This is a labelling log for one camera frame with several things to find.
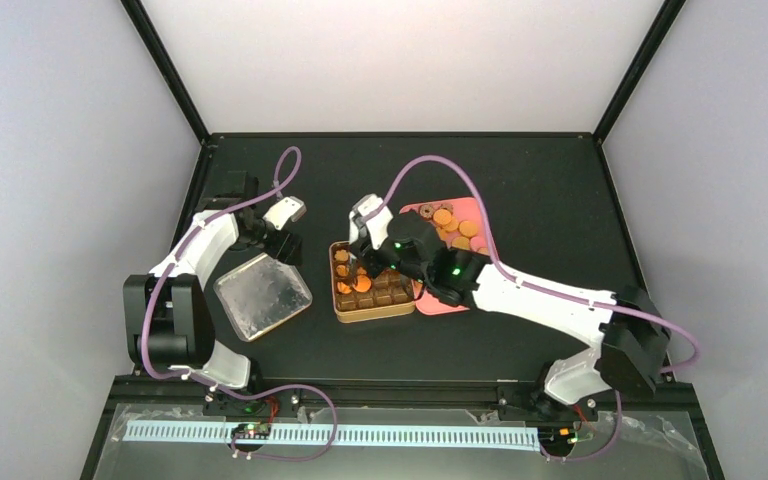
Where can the pink plastic tray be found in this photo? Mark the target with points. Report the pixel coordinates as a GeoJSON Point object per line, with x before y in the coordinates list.
{"type": "Point", "coordinates": [450, 218]}

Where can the gold cookie tin box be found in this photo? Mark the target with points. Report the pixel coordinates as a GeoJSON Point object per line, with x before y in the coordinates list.
{"type": "Point", "coordinates": [391, 294]}

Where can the orange cookie third row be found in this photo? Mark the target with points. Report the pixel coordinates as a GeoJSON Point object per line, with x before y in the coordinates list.
{"type": "Point", "coordinates": [344, 288]}

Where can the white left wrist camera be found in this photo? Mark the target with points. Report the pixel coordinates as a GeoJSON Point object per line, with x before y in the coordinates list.
{"type": "Point", "coordinates": [285, 211]}

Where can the light blue slotted cable duct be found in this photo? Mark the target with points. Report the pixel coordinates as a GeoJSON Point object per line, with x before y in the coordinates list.
{"type": "Point", "coordinates": [285, 434]}

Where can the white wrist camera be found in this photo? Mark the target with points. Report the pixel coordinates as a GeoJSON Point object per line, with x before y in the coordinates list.
{"type": "Point", "coordinates": [285, 211]}
{"type": "Point", "coordinates": [368, 222]}

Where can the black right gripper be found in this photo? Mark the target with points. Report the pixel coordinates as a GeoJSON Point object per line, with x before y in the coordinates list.
{"type": "Point", "coordinates": [370, 267]}

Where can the silver tin lid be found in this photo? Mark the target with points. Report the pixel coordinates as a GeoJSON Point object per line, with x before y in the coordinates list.
{"type": "Point", "coordinates": [260, 295]}

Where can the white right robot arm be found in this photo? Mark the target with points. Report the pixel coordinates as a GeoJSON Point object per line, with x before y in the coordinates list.
{"type": "Point", "coordinates": [624, 348]}

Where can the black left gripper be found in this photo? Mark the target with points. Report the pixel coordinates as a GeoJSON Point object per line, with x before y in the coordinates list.
{"type": "Point", "coordinates": [286, 249]}

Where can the round waffle cookie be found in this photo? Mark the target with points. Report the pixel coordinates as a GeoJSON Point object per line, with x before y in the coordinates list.
{"type": "Point", "coordinates": [362, 283]}

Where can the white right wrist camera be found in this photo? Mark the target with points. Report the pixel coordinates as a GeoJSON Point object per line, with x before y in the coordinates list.
{"type": "Point", "coordinates": [368, 222]}

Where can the chocolate sprinkled donut cookie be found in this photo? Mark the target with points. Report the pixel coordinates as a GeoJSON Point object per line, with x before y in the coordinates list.
{"type": "Point", "coordinates": [426, 211]}

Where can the black enclosure frame post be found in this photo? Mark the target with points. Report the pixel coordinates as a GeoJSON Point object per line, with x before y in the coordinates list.
{"type": "Point", "coordinates": [154, 45]}

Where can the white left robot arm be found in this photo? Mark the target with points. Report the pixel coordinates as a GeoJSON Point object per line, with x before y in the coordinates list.
{"type": "Point", "coordinates": [169, 328]}

